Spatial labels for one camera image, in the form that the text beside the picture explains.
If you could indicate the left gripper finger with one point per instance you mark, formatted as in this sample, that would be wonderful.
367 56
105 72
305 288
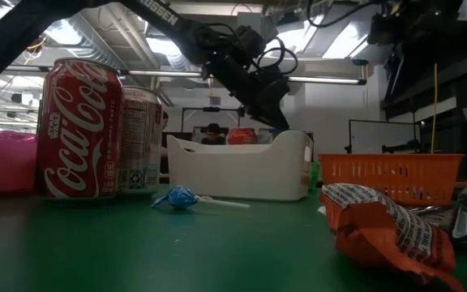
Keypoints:
274 119

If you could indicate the green plastic basket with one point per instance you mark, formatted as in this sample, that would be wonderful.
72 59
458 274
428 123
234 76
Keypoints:
314 176

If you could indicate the blue lollipop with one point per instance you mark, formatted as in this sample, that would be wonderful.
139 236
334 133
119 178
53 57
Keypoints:
181 197

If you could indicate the silver can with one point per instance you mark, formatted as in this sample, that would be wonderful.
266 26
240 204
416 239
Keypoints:
142 142

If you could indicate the red Coca-Cola can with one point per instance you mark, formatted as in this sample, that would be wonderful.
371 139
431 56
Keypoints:
241 136
79 130

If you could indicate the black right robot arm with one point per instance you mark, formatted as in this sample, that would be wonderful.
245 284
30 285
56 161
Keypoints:
440 61

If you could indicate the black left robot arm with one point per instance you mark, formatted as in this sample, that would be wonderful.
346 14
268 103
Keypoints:
14 32

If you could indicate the white plastic bin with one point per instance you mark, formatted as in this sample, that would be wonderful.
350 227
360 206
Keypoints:
237 166

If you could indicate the person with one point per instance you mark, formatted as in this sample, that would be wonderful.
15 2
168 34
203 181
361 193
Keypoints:
213 136

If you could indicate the long ceiling light fixture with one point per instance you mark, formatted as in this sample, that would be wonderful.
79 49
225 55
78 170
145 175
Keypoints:
326 80

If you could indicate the whiteboard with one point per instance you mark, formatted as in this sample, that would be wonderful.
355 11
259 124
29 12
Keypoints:
379 134

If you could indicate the orange plastic basket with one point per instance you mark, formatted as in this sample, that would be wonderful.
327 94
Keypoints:
391 174

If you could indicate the green table mat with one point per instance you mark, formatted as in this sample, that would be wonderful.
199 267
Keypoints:
136 251

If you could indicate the brown Hershey's chocolate bar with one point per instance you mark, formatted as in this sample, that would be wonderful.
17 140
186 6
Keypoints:
466 223

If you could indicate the red plastic bin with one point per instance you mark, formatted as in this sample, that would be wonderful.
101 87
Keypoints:
6 162

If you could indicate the black stand frame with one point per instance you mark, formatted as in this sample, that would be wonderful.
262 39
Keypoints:
211 109

